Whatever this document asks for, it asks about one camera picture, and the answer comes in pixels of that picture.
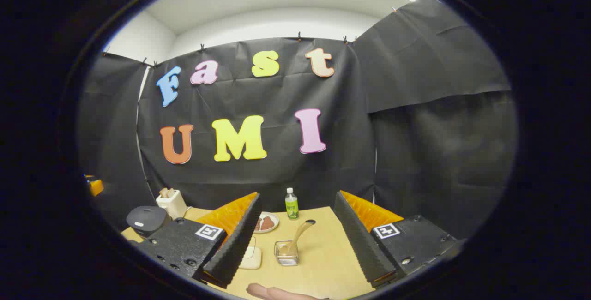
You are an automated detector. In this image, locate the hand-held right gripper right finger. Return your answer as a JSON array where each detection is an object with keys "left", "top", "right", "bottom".
[{"left": 333, "top": 191, "right": 462, "bottom": 288}]

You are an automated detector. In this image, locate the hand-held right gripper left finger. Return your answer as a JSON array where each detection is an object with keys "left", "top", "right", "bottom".
[{"left": 136, "top": 192, "right": 262, "bottom": 289}]

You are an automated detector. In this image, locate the clear container of rice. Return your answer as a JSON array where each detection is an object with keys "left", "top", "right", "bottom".
[{"left": 238, "top": 235, "right": 263, "bottom": 270}]

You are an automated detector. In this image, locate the clear metal chopstick holder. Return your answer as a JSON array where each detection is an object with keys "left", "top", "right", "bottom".
[{"left": 274, "top": 240, "right": 300, "bottom": 266}]

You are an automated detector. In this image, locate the black silver rice cooker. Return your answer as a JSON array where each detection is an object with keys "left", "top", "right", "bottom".
[{"left": 126, "top": 206, "right": 172, "bottom": 238}]

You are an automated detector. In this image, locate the wooden spoon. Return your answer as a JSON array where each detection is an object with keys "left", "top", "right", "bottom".
[{"left": 279, "top": 220, "right": 316, "bottom": 257}]

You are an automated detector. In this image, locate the white round plate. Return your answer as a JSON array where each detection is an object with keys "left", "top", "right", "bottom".
[{"left": 253, "top": 212, "right": 280, "bottom": 234}]

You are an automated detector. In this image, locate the green tea bottle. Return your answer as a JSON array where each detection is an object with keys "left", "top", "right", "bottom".
[{"left": 285, "top": 187, "right": 299, "bottom": 220}]

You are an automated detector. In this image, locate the white toaster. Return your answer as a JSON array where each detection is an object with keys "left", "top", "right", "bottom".
[{"left": 156, "top": 192, "right": 187, "bottom": 220}]

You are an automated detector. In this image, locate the black backdrop cloth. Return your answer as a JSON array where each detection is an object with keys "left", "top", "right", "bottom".
[{"left": 76, "top": 0, "right": 518, "bottom": 240}]

